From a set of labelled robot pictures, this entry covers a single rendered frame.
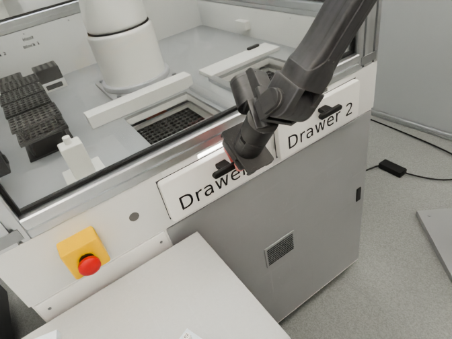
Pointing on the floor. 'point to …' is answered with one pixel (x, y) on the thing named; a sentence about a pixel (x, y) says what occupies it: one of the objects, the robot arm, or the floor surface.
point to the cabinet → (267, 227)
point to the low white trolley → (171, 302)
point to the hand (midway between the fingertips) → (237, 164)
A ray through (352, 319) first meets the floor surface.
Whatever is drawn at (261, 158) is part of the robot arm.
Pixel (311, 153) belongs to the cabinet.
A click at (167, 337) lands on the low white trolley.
